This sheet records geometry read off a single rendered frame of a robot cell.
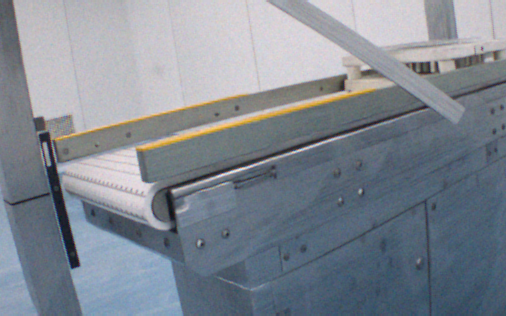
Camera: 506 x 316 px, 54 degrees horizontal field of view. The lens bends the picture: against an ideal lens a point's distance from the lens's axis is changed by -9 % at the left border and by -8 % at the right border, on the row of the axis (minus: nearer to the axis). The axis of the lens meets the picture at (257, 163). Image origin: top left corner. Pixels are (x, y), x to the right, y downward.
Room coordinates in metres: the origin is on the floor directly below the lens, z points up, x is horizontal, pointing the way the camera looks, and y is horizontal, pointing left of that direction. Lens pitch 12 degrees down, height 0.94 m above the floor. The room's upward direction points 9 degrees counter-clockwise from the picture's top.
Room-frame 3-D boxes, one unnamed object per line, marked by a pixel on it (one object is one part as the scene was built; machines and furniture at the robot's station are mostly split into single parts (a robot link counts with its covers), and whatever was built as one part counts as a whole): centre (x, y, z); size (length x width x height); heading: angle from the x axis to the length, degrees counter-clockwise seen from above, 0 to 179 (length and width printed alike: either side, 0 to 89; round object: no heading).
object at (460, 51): (1.02, -0.36, 0.89); 0.25 x 0.24 x 0.02; 37
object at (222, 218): (1.00, -0.34, 0.77); 1.30 x 0.29 x 0.10; 127
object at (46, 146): (0.70, 0.28, 0.78); 0.02 x 0.01 x 0.20; 127
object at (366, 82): (1.02, -0.36, 0.84); 0.24 x 0.24 x 0.02; 37
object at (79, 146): (1.11, -0.25, 0.85); 1.32 x 0.02 x 0.03; 127
